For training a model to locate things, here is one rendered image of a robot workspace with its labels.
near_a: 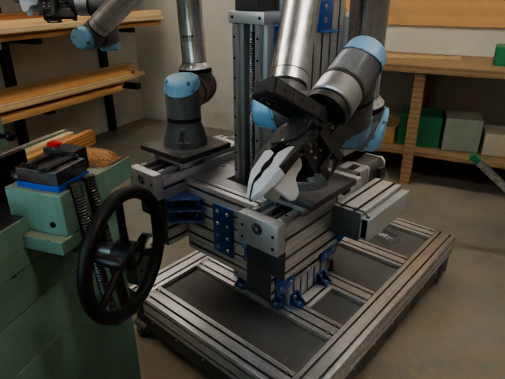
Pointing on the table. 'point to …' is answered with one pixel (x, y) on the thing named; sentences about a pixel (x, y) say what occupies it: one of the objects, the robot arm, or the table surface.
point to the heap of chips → (101, 156)
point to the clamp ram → (7, 161)
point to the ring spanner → (57, 164)
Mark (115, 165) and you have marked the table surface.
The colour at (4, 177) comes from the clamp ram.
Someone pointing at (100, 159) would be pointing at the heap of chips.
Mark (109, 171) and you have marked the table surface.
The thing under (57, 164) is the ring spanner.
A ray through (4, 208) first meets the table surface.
